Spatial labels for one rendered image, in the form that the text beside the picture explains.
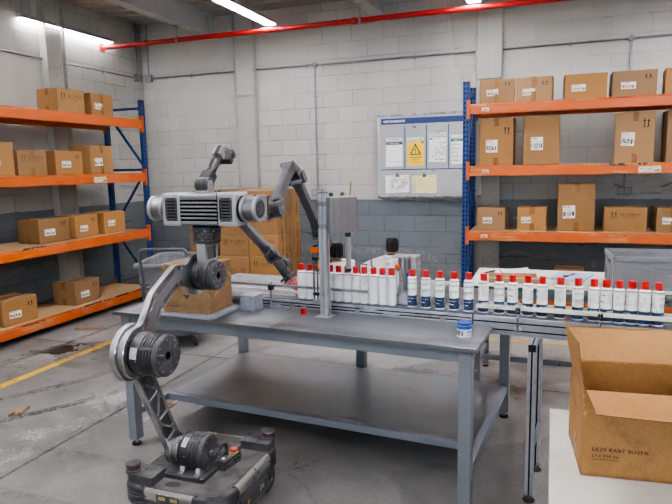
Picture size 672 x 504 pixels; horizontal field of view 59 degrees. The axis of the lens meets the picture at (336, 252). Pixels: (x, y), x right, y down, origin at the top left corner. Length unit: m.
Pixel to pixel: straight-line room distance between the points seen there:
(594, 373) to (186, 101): 7.65
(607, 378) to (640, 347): 0.14
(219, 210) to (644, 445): 1.90
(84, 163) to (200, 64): 2.46
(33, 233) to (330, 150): 3.67
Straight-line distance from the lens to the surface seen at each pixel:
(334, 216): 3.13
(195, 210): 2.84
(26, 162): 6.69
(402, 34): 7.81
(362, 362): 4.28
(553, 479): 1.83
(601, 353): 2.05
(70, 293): 7.17
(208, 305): 3.31
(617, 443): 1.85
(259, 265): 6.80
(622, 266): 4.29
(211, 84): 8.77
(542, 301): 3.06
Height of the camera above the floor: 1.63
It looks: 8 degrees down
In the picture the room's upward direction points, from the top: 1 degrees counter-clockwise
